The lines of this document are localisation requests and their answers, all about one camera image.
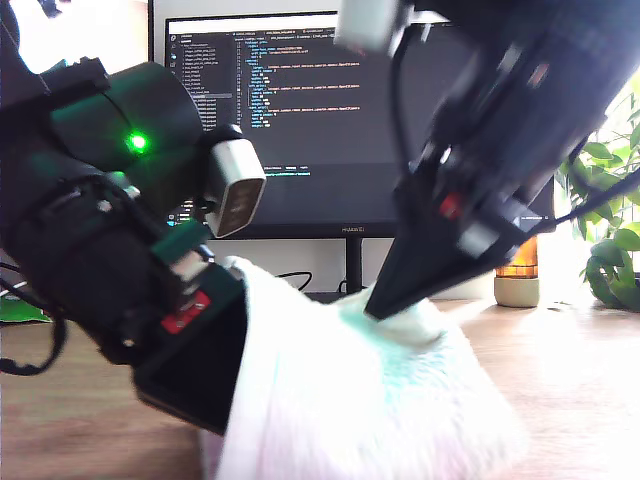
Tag large black Huawei monitor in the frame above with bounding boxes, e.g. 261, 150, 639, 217
162, 13, 557, 297

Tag pastel green pink tea towel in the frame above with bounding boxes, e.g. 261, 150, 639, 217
199, 254, 532, 480

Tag green leafy houseplant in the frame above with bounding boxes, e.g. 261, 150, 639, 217
554, 74, 640, 309

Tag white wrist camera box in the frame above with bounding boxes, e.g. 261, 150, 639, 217
333, 0, 417, 54
199, 123, 268, 239

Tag green packet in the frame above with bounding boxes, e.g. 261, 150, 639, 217
0, 293, 52, 324

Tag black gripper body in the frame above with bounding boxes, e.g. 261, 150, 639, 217
14, 175, 217, 364

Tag amber glass jar beige base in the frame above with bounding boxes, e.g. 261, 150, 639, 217
493, 234, 542, 309

